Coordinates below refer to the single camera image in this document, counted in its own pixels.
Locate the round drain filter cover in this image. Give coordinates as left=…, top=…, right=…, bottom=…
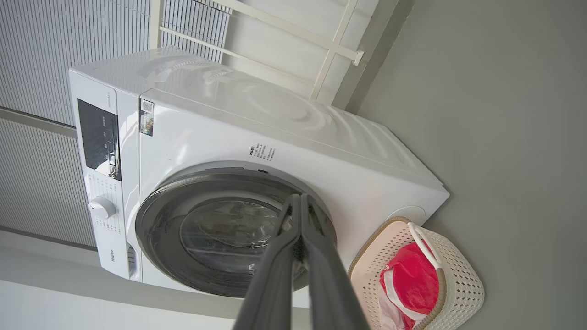
left=384, top=205, right=427, bottom=226

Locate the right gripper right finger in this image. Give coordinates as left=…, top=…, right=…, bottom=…
left=300, top=193, right=370, bottom=330

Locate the black washing machine display panel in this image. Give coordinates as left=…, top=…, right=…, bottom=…
left=77, top=98, right=122, bottom=182

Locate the white front-load washing machine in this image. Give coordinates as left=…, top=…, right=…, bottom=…
left=69, top=46, right=450, bottom=308

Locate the dark sticker with QR code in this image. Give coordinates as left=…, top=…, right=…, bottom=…
left=138, top=98, right=155, bottom=137

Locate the cream perforated laundry basket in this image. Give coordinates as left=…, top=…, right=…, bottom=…
left=347, top=216, right=485, bottom=330

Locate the black-rimmed glass washer door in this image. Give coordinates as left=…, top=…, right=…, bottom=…
left=135, top=167, right=338, bottom=298

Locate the white metal railing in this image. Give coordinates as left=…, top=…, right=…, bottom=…
left=149, top=0, right=365, bottom=104

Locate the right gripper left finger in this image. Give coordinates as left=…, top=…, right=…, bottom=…
left=233, top=193, right=303, bottom=330

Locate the red garment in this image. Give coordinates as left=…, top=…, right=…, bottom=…
left=377, top=242, right=442, bottom=330

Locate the white washing machine dial knob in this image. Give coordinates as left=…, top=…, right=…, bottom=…
left=88, top=196, right=117, bottom=220

